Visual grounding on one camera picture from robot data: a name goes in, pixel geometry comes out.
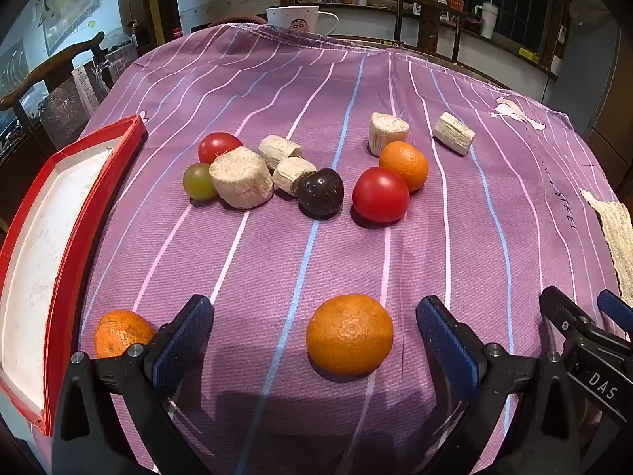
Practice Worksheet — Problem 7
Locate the framed wall painting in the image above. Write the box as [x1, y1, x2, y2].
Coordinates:
[30, 0, 102, 57]

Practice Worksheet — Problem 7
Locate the beige loofah pad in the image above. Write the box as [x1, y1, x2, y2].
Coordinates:
[580, 188, 633, 308]

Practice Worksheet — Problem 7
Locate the red tomato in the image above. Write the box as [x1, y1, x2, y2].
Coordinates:
[352, 167, 411, 223]
[198, 131, 244, 165]

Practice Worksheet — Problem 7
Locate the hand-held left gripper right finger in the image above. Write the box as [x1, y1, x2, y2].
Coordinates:
[415, 295, 594, 475]

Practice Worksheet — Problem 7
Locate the white tumbler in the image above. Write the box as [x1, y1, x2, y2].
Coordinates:
[475, 0, 498, 40]

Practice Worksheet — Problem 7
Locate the wooden framed window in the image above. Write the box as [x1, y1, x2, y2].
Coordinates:
[279, 0, 569, 65]

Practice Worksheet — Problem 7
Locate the purple striped cloth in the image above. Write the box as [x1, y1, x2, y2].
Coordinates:
[79, 22, 624, 475]

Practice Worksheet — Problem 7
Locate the dark purple plum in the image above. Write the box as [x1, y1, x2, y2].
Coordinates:
[297, 167, 345, 219]

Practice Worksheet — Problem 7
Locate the white cartoon mug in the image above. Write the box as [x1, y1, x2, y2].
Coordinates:
[266, 5, 339, 36]

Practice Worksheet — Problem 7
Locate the red-rimmed white tray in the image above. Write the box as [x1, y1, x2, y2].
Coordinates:
[0, 114, 149, 437]

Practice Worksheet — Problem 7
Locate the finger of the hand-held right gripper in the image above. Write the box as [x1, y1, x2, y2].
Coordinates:
[539, 286, 633, 426]
[597, 289, 633, 340]

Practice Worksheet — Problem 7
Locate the dark wooden chair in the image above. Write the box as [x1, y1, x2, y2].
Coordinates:
[0, 31, 114, 159]
[390, 0, 468, 63]

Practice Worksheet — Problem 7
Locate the green grape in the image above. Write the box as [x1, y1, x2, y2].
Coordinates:
[182, 163, 218, 202]

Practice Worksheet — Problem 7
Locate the clear plastic container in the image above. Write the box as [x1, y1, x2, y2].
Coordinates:
[94, 44, 129, 96]

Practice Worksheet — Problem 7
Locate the orange mandarin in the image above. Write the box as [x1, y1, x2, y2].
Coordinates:
[305, 293, 395, 377]
[379, 141, 429, 194]
[94, 309, 156, 359]

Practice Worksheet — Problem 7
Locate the large sugarcane piece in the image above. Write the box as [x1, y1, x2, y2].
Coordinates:
[208, 146, 274, 209]

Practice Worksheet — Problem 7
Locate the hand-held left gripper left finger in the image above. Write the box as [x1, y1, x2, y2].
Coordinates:
[52, 293, 216, 475]

